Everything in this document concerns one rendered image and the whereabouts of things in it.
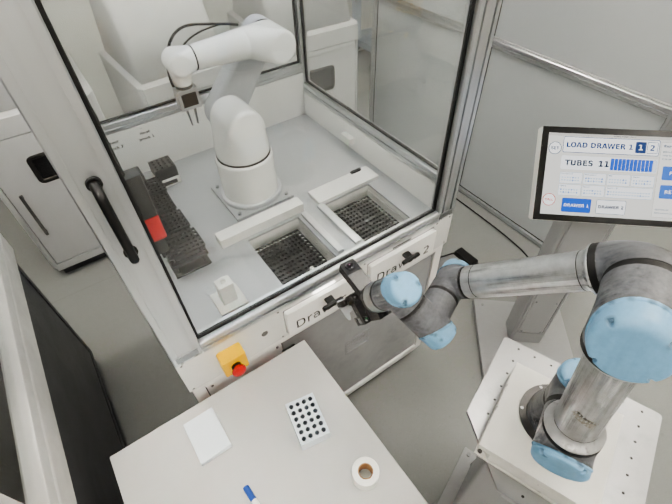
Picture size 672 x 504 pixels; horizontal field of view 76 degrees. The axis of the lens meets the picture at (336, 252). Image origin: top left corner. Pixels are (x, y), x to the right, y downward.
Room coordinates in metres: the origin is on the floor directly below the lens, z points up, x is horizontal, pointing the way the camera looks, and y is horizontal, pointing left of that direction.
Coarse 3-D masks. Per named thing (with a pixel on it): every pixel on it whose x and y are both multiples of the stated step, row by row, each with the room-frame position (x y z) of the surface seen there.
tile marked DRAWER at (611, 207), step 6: (600, 204) 1.07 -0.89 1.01; (606, 204) 1.07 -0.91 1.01; (612, 204) 1.07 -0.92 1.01; (618, 204) 1.07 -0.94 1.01; (624, 204) 1.06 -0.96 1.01; (600, 210) 1.06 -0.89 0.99; (606, 210) 1.06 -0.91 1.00; (612, 210) 1.06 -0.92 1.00; (618, 210) 1.05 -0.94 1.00; (624, 210) 1.05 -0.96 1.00
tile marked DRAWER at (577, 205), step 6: (564, 198) 1.10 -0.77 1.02; (570, 198) 1.09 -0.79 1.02; (576, 198) 1.09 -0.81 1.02; (582, 198) 1.09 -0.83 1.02; (564, 204) 1.08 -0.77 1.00; (570, 204) 1.08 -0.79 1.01; (576, 204) 1.08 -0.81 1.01; (582, 204) 1.08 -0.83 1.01; (588, 204) 1.08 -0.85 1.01; (564, 210) 1.07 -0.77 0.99; (570, 210) 1.07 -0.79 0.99; (576, 210) 1.07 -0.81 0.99; (582, 210) 1.07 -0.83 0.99; (588, 210) 1.06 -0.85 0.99
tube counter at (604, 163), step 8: (600, 160) 1.17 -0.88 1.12; (608, 160) 1.16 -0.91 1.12; (616, 160) 1.16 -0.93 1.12; (624, 160) 1.16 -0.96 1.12; (632, 160) 1.15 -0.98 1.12; (640, 160) 1.15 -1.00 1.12; (648, 160) 1.15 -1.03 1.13; (656, 160) 1.15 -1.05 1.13; (600, 168) 1.15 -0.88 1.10; (608, 168) 1.15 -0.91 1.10; (616, 168) 1.14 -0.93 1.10; (624, 168) 1.14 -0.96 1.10; (632, 168) 1.14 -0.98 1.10; (640, 168) 1.14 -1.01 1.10; (648, 168) 1.13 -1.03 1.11; (656, 168) 1.13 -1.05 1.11
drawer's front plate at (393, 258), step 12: (432, 228) 1.07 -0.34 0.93; (420, 240) 1.02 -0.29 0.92; (432, 240) 1.05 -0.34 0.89; (396, 252) 0.96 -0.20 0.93; (420, 252) 1.02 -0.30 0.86; (372, 264) 0.91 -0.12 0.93; (384, 264) 0.93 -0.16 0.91; (396, 264) 0.96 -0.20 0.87; (408, 264) 0.99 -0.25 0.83; (372, 276) 0.90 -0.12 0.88; (384, 276) 0.93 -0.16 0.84
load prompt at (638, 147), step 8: (568, 136) 1.23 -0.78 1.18; (568, 144) 1.21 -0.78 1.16; (576, 144) 1.21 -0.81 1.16; (584, 144) 1.21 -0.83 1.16; (592, 144) 1.20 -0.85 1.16; (600, 144) 1.20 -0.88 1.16; (608, 144) 1.20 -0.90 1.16; (616, 144) 1.19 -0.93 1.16; (624, 144) 1.19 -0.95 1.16; (632, 144) 1.19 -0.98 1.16; (640, 144) 1.19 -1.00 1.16; (648, 144) 1.18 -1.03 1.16; (656, 144) 1.18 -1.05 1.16; (576, 152) 1.19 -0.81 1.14; (584, 152) 1.19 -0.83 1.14; (592, 152) 1.19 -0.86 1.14; (600, 152) 1.18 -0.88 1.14; (608, 152) 1.18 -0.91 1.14; (616, 152) 1.18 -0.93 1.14; (624, 152) 1.17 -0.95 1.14; (632, 152) 1.17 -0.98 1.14; (640, 152) 1.17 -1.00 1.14; (648, 152) 1.17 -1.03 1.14; (656, 152) 1.16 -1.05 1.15
